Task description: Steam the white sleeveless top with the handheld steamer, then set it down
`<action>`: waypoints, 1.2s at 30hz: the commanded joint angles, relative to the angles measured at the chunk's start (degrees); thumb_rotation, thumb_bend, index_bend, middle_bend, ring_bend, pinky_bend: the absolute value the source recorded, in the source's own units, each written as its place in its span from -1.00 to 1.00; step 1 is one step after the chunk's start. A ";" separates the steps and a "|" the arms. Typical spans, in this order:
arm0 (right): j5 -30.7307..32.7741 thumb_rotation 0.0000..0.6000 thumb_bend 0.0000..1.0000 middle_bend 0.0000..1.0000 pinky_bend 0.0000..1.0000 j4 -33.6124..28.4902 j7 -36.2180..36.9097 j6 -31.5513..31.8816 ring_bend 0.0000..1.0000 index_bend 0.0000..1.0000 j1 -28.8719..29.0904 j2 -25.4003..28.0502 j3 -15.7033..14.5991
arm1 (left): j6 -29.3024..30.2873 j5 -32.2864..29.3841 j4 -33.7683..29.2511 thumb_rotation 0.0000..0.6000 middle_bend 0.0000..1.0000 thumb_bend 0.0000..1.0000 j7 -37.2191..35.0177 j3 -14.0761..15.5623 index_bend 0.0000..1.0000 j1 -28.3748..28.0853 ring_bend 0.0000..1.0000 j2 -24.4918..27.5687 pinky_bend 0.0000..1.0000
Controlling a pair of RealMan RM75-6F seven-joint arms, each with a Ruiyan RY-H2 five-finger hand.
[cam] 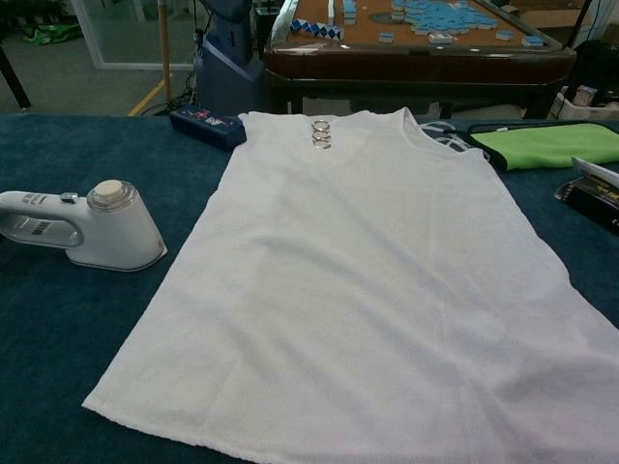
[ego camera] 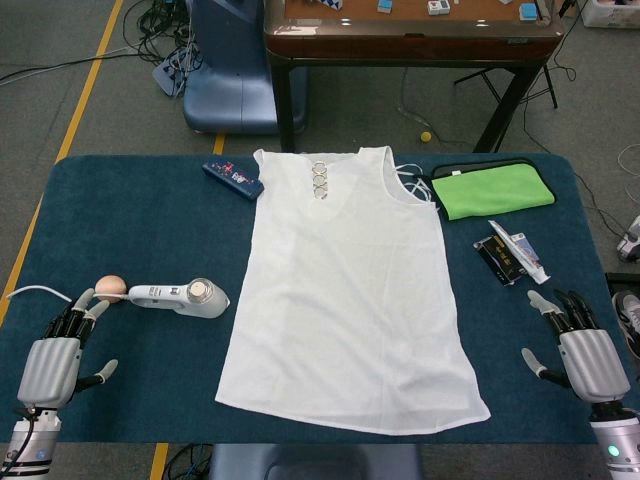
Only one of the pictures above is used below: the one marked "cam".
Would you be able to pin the white handheld garment steamer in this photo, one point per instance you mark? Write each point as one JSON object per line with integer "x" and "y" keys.
{"x": 121, "y": 232}

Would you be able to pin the dark blue box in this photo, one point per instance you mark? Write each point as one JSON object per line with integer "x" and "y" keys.
{"x": 208, "y": 128}

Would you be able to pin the white sleeveless shirt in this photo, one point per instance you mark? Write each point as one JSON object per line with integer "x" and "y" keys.
{"x": 338, "y": 290}

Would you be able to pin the brown wooden mahjong table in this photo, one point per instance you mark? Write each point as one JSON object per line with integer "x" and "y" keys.
{"x": 411, "y": 63}

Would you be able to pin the blue white snake puzzle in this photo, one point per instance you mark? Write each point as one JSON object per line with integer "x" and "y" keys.
{"x": 312, "y": 29}

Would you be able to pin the blue mahjong tile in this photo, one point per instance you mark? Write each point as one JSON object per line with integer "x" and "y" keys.
{"x": 387, "y": 37}
{"x": 531, "y": 41}
{"x": 504, "y": 35}

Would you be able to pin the wooden pole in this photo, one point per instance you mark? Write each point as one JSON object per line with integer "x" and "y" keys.
{"x": 166, "y": 48}

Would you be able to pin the white faced mahjong tile pair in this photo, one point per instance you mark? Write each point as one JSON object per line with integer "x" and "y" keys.
{"x": 441, "y": 39}

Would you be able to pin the green cloth with black trim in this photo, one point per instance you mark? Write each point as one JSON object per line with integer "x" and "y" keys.
{"x": 541, "y": 145}

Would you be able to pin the white framed glass partition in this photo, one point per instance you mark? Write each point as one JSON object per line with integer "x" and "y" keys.
{"x": 97, "y": 60}

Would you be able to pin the black box with gold print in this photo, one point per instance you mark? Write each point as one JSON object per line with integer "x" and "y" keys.
{"x": 595, "y": 205}

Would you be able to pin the white storage box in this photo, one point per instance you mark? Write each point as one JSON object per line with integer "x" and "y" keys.
{"x": 580, "y": 104}

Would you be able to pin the green bag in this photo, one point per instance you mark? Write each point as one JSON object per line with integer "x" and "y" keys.
{"x": 48, "y": 36}

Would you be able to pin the black table leg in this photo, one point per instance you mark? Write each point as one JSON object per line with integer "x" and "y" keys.
{"x": 14, "y": 77}

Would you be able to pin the black chair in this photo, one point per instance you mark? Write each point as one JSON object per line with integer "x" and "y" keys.
{"x": 597, "y": 63}

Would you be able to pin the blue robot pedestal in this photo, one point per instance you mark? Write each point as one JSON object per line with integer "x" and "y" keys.
{"x": 227, "y": 72}

